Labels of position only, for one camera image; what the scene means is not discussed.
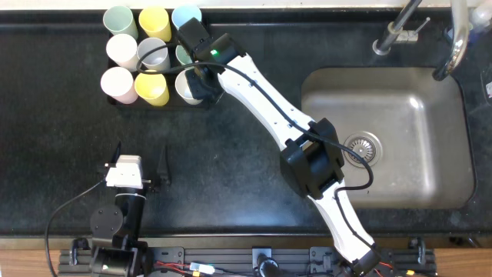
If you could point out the blue cup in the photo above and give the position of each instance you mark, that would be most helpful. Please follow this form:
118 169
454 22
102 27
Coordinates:
184 13

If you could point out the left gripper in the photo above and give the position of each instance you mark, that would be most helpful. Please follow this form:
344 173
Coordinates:
153 187

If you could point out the blue soap bottle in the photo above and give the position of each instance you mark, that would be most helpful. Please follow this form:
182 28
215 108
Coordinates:
480 17

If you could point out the pink cup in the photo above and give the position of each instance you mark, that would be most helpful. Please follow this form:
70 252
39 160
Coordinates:
118 84

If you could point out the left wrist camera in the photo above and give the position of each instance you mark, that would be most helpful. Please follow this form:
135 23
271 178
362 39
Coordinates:
125 171

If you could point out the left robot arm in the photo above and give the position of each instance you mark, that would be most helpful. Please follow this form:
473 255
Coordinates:
127 219

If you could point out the steel tap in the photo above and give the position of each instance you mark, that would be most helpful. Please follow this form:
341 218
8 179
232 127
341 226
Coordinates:
459 38

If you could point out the green cup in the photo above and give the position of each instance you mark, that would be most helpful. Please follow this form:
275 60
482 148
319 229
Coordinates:
120 21
182 55

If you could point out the white cup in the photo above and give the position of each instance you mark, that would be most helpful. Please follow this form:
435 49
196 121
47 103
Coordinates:
123 51
182 90

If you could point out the black tray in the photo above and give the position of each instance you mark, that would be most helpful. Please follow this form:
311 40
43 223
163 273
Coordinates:
173 105

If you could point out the yellow cup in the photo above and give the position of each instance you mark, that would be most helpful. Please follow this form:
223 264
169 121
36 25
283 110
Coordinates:
155 23
151 85

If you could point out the grey cup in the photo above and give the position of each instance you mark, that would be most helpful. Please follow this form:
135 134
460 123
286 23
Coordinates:
153 54

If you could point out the steel sink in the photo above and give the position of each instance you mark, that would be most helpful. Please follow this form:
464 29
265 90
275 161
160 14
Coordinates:
423 134

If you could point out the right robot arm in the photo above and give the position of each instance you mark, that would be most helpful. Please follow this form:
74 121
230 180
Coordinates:
261 100

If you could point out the mounting rail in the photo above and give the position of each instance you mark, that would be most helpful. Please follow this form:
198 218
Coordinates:
230 257

